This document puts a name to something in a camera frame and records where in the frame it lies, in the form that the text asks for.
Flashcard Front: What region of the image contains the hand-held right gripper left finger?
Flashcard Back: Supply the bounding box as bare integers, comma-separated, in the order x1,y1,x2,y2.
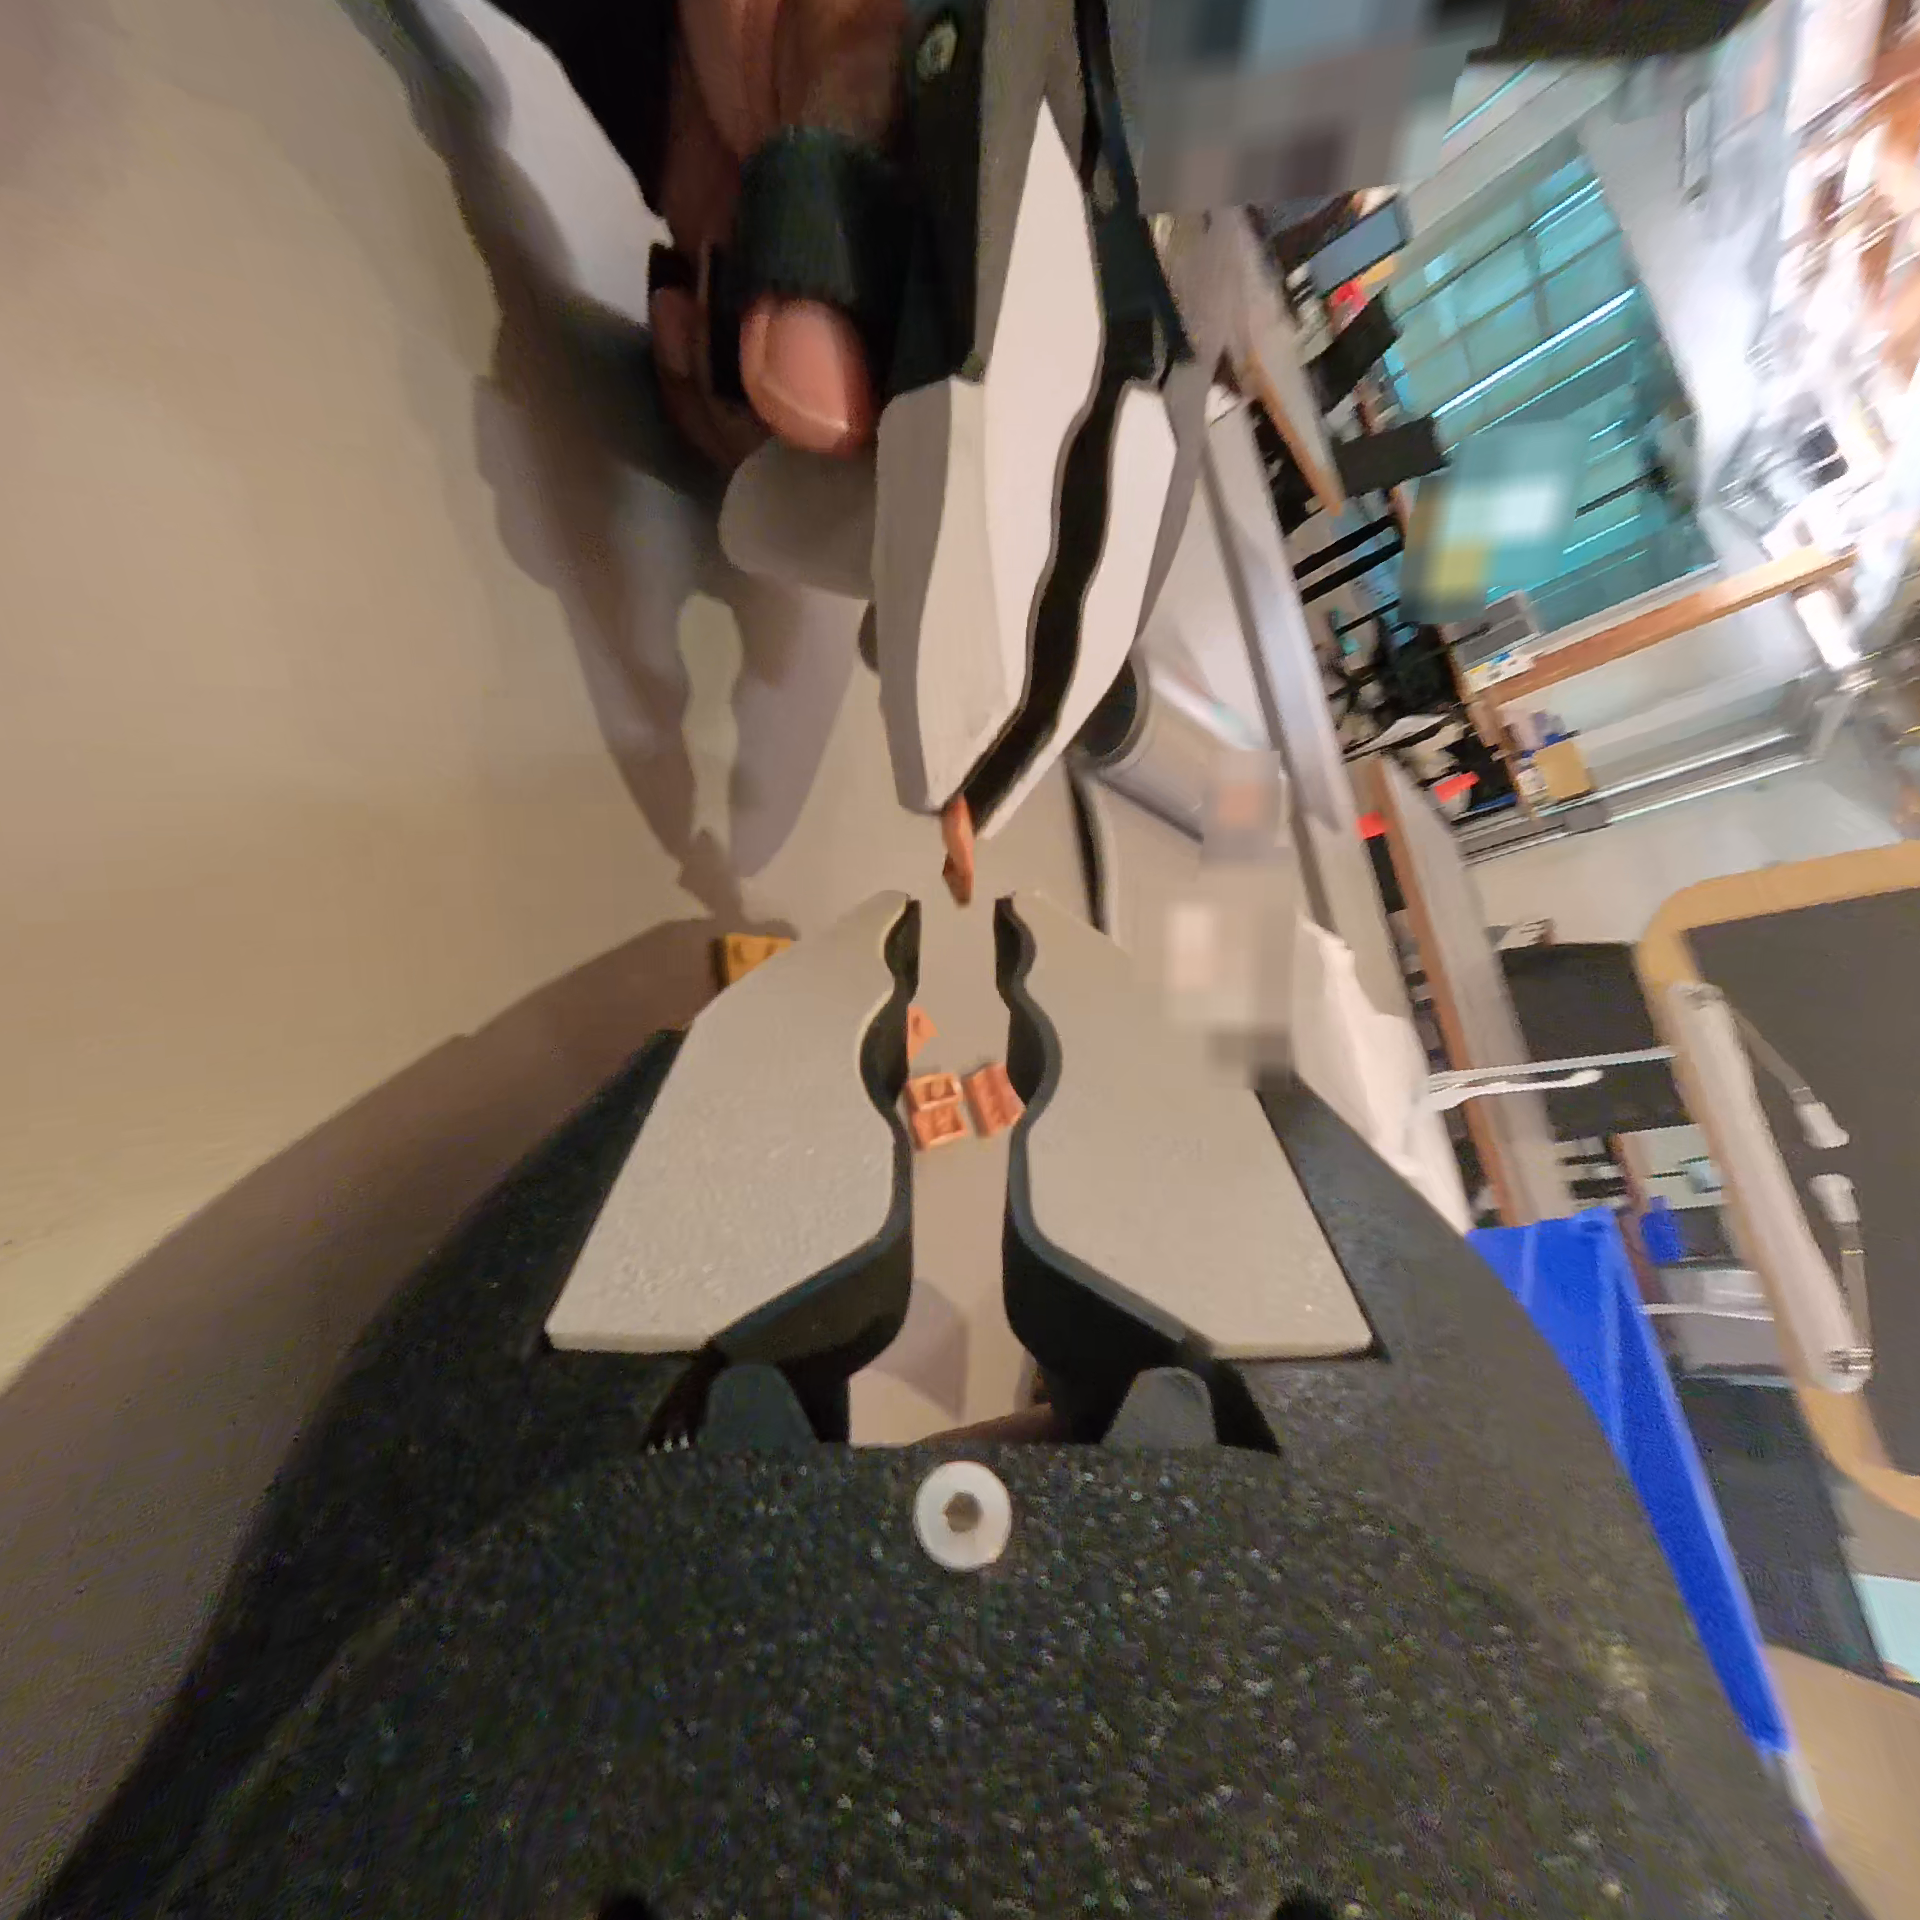
547,892,922,1360

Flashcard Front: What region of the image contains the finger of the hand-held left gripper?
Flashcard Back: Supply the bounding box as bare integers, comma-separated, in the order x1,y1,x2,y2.
866,110,1120,820
962,394,1204,844

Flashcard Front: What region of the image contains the wood-framed black board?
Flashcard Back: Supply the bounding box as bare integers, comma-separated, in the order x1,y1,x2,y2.
1635,844,1920,1481

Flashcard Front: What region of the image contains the person's left hand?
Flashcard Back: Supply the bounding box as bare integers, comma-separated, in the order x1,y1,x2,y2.
656,0,912,458

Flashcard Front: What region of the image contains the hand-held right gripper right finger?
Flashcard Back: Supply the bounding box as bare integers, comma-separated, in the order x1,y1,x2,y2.
989,892,1381,1364

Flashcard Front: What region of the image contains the long grey workbench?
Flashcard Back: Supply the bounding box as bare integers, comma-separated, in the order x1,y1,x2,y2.
1193,210,1520,1218

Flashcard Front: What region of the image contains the silver metal cylinder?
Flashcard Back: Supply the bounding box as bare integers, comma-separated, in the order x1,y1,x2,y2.
1079,672,1280,816

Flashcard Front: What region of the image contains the white metal bar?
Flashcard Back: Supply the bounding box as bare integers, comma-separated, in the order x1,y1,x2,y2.
1677,981,1877,1398

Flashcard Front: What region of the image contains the blue plastic bin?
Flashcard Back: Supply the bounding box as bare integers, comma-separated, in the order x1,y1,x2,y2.
1465,1206,1795,1761

